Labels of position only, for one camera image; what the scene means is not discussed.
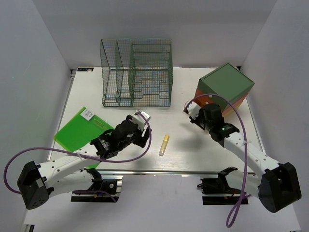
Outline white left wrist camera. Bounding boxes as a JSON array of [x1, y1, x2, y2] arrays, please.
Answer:
[[131, 110, 151, 131]]

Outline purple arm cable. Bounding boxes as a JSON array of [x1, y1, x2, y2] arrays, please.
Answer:
[[3, 110, 153, 194], [183, 93, 249, 228]]

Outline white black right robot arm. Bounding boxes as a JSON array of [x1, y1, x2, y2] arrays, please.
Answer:
[[185, 102, 302, 213]]

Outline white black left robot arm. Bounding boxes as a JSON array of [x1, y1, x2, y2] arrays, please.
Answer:
[[17, 111, 151, 210]]

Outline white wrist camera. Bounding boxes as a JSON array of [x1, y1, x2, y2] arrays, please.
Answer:
[[184, 101, 201, 119], [131, 110, 151, 131]]

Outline aluminium table edge rail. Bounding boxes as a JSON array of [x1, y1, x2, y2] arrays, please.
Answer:
[[43, 166, 275, 177]]

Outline green plastic folder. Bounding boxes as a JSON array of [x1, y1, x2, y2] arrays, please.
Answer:
[[54, 106, 115, 169]]

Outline green wire mesh organizer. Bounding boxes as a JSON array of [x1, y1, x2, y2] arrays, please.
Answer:
[[100, 38, 173, 107]]

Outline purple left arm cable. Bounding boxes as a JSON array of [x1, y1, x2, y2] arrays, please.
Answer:
[[3, 110, 153, 194]]

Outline yellow chunky highlighter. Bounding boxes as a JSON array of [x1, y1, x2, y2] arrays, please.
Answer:
[[159, 134, 170, 156]]

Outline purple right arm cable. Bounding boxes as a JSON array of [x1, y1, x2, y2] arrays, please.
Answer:
[[183, 93, 249, 228]]

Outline green top drawer box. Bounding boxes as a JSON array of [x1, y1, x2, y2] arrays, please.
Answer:
[[197, 63, 254, 110]]

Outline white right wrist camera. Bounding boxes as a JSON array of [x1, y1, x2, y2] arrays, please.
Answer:
[[184, 101, 201, 119]]

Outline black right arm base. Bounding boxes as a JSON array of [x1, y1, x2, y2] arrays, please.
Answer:
[[197, 167, 240, 205]]

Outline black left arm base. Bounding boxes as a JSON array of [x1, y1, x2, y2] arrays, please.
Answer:
[[70, 168, 122, 203]]

